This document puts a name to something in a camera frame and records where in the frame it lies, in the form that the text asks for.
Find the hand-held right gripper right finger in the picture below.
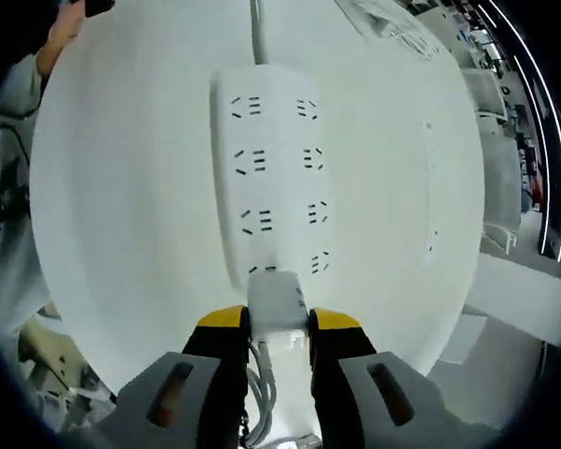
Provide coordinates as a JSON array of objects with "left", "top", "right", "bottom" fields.
[{"left": 307, "top": 307, "right": 454, "bottom": 449}]

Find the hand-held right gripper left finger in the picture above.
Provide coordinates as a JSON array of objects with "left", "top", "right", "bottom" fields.
[{"left": 97, "top": 305, "right": 252, "bottom": 449}]

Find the white charger cable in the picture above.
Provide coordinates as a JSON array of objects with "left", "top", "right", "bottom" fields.
[{"left": 240, "top": 340, "right": 281, "bottom": 446}]

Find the white charger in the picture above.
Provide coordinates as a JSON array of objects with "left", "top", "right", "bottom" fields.
[{"left": 246, "top": 269, "right": 309, "bottom": 351}]

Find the white power strip cable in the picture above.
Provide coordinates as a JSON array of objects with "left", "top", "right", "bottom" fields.
[{"left": 249, "top": 0, "right": 271, "bottom": 67}]

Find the white power strip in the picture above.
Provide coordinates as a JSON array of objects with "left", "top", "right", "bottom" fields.
[{"left": 209, "top": 64, "right": 332, "bottom": 301}]

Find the white desk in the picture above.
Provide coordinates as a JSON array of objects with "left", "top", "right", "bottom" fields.
[{"left": 30, "top": 0, "right": 487, "bottom": 449}]

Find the person's pale shirt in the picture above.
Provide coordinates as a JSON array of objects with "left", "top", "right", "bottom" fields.
[{"left": 0, "top": 55, "right": 53, "bottom": 338}]

